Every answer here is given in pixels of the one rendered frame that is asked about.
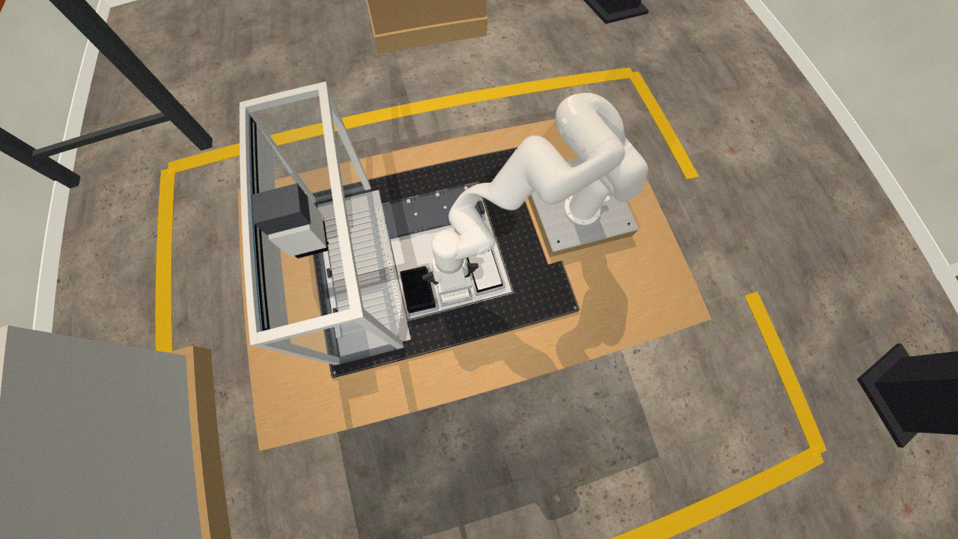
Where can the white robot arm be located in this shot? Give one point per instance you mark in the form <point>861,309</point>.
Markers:
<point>593,129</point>

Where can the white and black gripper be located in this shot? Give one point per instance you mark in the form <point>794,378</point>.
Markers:
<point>435,276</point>

